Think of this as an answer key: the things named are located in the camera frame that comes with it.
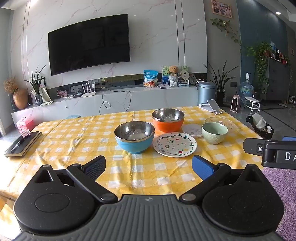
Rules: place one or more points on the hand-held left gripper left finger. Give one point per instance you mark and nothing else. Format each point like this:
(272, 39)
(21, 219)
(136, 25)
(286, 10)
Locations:
(95, 167)

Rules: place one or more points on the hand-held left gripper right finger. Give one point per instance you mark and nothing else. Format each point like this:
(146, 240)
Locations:
(203, 167)

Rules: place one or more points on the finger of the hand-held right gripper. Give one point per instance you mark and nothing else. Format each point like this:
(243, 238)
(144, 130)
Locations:
(290, 138)
(252, 146)

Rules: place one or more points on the clear glass patterned plate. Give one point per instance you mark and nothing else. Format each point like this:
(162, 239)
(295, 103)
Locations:
(230, 126)

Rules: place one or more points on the green ceramic bowl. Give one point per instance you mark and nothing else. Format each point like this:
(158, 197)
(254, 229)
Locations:
(214, 136)

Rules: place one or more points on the white fruit-print plate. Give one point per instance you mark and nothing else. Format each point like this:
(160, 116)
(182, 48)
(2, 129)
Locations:
(174, 146)

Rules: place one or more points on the small white cartoon plate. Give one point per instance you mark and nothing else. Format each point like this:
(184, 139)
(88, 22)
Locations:
(192, 131)

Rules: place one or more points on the blue steel-lined bowl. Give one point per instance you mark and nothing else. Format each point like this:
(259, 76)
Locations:
(135, 144)

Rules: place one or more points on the orange steel-lined bowl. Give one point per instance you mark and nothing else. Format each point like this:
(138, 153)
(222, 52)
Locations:
(168, 126)

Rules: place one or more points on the waste bin with black bag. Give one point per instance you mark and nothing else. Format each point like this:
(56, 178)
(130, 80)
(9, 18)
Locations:
(263, 132)

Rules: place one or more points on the yellow checkered tablecloth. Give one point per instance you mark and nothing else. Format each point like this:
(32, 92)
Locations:
(81, 139)

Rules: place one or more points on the purple rug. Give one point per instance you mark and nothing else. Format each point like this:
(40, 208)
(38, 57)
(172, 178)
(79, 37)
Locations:
(284, 197)

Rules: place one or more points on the pink space heater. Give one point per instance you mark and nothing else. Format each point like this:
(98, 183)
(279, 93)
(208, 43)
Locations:
(235, 104)

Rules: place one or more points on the white round stool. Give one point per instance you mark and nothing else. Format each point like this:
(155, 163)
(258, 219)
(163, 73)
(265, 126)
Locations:
(252, 100)

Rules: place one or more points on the light blue stool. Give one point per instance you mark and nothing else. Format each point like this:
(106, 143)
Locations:
(73, 116)

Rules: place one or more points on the blue water jug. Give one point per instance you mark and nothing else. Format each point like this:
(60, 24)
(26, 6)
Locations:
(246, 90)

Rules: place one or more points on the smartphone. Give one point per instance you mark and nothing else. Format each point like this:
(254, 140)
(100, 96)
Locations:
(213, 105)

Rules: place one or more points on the potted snake plant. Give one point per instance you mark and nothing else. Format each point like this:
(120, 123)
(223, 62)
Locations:
(220, 97)

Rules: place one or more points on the white phone stand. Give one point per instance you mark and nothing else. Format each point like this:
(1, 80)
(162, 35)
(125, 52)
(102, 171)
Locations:
(204, 107)

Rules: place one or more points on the grey dresser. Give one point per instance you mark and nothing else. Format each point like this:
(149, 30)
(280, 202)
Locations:
(277, 78)

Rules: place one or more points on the grey trash can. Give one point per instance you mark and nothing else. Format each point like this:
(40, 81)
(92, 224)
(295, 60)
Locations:
(205, 93)

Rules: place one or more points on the black notebook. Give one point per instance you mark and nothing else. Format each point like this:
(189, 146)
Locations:
(27, 144)

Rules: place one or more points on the white router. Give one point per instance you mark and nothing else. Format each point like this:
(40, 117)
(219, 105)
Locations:
(87, 93)

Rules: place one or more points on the black pen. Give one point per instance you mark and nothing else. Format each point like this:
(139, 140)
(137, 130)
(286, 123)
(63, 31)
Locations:
(16, 145)

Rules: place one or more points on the pink box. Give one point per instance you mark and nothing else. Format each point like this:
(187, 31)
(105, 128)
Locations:
(24, 124)

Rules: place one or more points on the tissue box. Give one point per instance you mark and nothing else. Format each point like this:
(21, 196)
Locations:
(184, 85)

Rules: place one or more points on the white tv cabinet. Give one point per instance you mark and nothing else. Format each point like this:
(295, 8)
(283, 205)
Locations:
(150, 97)

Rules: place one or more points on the trailing plant on dresser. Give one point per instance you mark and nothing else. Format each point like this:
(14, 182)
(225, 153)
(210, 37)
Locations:
(261, 55)

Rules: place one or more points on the plant in blue vase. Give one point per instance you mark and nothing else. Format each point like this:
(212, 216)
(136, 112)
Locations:
(38, 97)

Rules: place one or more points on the round hand fan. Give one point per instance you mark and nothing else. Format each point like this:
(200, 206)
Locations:
(185, 74)

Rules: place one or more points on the green picture board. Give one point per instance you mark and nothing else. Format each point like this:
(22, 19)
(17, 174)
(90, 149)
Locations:
(165, 74)

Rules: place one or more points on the brown round vase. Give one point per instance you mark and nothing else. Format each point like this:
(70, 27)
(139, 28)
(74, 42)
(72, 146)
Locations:
(20, 99)

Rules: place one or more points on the teddy bear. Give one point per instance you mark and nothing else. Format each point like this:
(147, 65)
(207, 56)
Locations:
(173, 70)

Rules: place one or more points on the blue snack bag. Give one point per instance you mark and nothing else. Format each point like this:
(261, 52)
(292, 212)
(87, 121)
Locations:
(150, 78)

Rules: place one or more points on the dried flowers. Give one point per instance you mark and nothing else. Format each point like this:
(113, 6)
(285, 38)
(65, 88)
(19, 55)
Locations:
(10, 85)

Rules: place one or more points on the black television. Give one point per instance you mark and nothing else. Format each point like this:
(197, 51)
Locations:
(89, 44)

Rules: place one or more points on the hanging vine plant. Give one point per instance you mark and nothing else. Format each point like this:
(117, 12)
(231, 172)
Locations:
(224, 25)

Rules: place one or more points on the framed wall picture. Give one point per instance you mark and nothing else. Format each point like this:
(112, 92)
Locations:
(222, 8)

